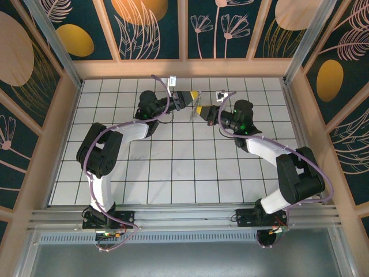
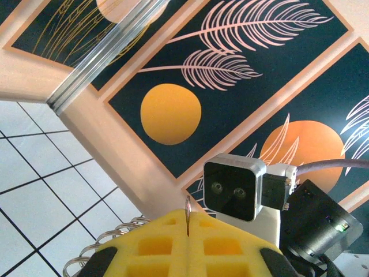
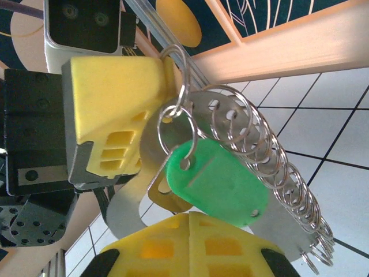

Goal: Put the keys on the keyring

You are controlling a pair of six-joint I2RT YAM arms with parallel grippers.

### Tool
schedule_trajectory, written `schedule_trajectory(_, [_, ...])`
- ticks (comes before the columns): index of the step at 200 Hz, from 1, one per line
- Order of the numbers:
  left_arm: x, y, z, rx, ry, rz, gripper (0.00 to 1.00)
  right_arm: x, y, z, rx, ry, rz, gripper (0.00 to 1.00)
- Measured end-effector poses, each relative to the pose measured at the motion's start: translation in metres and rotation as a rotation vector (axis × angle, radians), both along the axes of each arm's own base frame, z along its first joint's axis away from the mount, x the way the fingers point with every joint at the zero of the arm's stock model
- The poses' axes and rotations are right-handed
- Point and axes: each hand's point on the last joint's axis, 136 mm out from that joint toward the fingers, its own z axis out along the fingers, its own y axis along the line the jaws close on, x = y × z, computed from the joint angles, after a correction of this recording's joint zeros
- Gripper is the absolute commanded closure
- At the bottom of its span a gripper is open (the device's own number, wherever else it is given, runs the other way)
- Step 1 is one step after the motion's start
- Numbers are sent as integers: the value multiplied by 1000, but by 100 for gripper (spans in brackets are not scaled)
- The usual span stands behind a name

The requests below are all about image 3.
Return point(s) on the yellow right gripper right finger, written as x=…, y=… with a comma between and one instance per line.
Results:
x=230, y=254

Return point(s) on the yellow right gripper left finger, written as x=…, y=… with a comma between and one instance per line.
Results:
x=150, y=254

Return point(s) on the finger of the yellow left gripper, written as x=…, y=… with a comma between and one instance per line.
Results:
x=168, y=75
x=109, y=98

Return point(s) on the metal key organizer with rings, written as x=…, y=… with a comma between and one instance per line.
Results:
x=276, y=231

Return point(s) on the brass key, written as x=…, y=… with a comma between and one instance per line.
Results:
x=173, y=202

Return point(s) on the green plastic key tag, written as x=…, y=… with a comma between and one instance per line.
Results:
x=225, y=184

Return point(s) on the wall panel with yellow oval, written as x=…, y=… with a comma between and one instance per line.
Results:
x=178, y=20

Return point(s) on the aluminium corner post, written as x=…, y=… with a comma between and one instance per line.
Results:
x=144, y=17

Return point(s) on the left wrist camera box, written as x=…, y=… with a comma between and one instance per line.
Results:
x=83, y=26

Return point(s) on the wall panel large beige circle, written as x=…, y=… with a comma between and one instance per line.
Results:
x=26, y=43

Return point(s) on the aluminium side rail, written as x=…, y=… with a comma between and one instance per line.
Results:
x=53, y=265

